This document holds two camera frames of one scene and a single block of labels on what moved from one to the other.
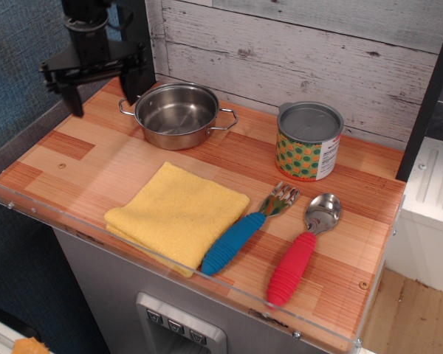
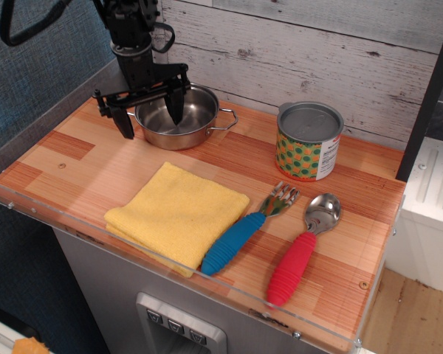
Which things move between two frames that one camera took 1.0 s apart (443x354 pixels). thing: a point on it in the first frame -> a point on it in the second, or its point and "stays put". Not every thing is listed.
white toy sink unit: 424,245 stays put
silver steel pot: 178,115 stays put
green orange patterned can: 308,140 stays put
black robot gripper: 92,55 -> 145,80
